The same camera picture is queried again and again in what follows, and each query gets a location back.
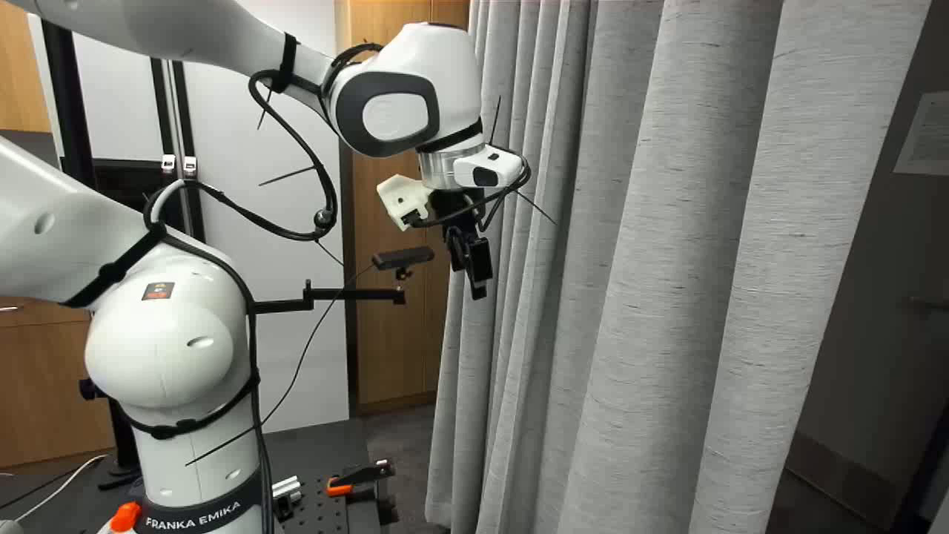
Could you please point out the orange base button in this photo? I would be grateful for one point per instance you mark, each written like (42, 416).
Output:
(127, 518)

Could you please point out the black vertical pole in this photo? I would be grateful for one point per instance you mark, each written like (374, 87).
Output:
(63, 100)

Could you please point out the black vertical rail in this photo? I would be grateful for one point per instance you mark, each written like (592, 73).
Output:
(159, 108)
(186, 108)

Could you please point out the silver metal block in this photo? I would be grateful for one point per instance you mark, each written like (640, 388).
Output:
(287, 487)

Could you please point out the white paper sign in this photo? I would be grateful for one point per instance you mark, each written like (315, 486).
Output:
(926, 134)

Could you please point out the low wooden cabinet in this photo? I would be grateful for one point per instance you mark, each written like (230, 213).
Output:
(41, 397)

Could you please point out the white partition board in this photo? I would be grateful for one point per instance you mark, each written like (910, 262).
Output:
(226, 128)

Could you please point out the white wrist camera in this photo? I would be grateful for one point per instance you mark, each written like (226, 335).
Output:
(490, 167)

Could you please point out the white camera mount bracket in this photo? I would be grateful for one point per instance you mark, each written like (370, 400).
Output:
(404, 204)

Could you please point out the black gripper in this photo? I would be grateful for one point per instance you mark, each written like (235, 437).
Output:
(460, 217)

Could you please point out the grey fabric curtain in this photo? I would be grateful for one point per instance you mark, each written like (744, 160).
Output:
(671, 299)

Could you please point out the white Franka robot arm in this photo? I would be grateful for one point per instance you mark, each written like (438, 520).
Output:
(168, 336)

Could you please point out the black camera on stand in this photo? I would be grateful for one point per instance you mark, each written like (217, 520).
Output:
(404, 257)

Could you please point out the wooden wall cabinet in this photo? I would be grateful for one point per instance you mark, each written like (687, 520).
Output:
(18, 79)

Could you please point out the tall wooden cabinet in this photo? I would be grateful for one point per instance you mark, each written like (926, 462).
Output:
(395, 336)

